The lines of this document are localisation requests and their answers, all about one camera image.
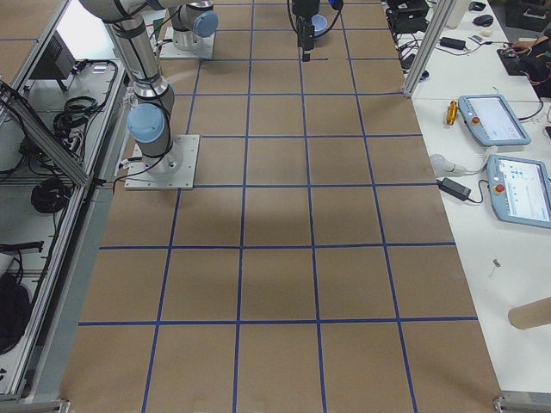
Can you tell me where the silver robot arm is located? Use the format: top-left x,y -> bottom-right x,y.
81,1 -> 219,176
168,1 -> 219,51

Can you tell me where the aluminium frame post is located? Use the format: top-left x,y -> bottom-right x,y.
402,0 -> 456,98

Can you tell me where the cardboard tube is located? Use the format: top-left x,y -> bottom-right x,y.
508,297 -> 551,330

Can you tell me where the far teach pendant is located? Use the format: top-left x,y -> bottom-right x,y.
458,95 -> 531,147

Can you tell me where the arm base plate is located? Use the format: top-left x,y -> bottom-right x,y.
159,27 -> 215,59
124,134 -> 200,190

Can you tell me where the black power adapter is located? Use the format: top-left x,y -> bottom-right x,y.
436,177 -> 471,201

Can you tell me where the yellow tool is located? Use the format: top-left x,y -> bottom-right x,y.
446,101 -> 458,126

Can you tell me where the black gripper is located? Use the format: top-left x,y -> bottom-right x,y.
291,0 -> 319,62

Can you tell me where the black computer mouse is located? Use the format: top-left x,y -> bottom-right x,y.
472,15 -> 494,28

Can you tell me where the black control box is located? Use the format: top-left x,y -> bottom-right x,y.
30,31 -> 76,91

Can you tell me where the blue bowl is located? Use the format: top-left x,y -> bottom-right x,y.
311,14 -> 329,39

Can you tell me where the near teach pendant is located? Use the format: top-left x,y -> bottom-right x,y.
486,154 -> 550,229

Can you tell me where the teach pendant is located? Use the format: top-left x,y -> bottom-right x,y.
486,154 -> 550,229
458,95 -> 531,147

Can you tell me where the white light bulb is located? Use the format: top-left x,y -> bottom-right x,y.
430,154 -> 472,177

